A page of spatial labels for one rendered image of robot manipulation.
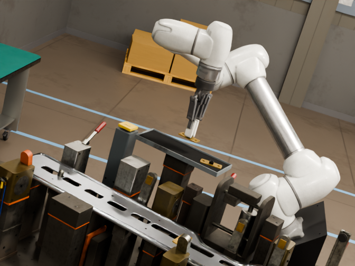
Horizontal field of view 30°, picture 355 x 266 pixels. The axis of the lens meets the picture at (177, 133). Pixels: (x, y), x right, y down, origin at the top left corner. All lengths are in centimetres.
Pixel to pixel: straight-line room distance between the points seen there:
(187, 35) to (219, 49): 12
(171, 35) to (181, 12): 602
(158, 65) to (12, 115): 291
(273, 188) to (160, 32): 81
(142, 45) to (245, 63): 470
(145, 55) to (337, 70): 244
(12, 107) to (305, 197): 285
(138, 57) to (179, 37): 522
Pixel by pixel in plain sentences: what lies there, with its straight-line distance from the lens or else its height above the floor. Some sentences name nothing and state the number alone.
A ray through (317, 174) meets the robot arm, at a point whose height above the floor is 116.
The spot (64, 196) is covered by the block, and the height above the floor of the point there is 103.
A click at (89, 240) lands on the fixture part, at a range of 242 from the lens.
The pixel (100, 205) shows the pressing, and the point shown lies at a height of 100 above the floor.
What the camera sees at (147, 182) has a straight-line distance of 242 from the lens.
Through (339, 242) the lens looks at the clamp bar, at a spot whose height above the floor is 118.
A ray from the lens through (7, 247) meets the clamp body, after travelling 247.
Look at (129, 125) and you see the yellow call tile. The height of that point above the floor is 116.
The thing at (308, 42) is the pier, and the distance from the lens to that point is 830.
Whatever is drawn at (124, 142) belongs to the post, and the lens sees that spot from 265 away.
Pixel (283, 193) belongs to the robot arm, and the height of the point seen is 105.
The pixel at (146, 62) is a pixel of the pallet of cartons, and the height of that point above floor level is 19.
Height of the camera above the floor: 206
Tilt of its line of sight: 19 degrees down
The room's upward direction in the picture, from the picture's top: 16 degrees clockwise
